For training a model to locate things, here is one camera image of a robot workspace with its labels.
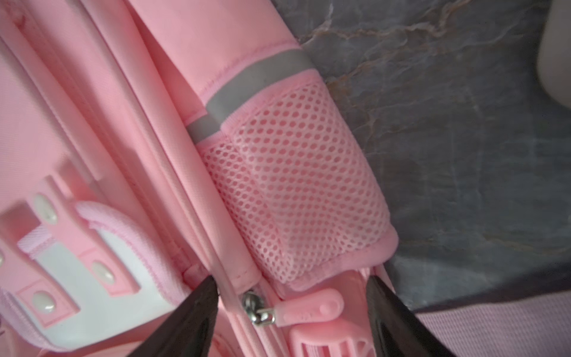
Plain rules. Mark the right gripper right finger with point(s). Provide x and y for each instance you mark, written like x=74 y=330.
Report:
x=396 y=330

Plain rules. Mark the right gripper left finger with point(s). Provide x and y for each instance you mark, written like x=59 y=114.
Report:
x=189 y=330

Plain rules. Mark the pink backpack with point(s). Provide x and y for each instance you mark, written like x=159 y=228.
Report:
x=147 y=145

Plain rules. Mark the white box with blue lid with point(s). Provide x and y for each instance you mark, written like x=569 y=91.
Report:
x=553 y=64

